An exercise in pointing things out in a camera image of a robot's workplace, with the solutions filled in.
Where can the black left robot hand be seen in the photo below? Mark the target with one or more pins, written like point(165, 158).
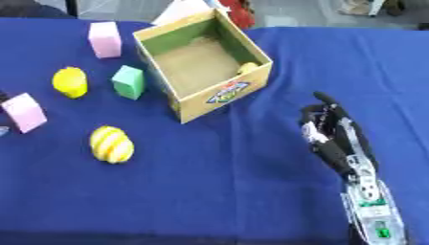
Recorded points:
point(3, 97)

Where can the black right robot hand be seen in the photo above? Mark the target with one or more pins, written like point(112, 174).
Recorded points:
point(335, 140)

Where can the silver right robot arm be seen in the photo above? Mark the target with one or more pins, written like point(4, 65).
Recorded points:
point(373, 210)

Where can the tan cardboard box green inside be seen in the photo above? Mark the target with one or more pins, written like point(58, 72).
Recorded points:
point(204, 65)

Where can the pink rectangular block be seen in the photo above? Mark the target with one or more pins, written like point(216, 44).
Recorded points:
point(24, 112)
point(105, 39)

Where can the yellow toy lemon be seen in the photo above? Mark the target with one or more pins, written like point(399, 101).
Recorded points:
point(70, 82)

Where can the person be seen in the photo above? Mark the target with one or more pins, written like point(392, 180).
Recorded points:
point(31, 9)

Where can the small yellow toy fruit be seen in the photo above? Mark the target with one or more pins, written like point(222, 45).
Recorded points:
point(247, 67)

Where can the yellow striped toy fruit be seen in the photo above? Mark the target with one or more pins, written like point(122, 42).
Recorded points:
point(111, 144)

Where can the green block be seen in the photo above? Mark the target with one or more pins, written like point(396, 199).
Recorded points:
point(129, 82)

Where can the tan bag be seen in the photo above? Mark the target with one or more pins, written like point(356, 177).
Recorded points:
point(360, 6)

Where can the red object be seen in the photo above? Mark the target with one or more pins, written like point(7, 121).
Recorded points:
point(239, 11)

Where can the white paper sheet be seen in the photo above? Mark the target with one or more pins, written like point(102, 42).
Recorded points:
point(181, 11)

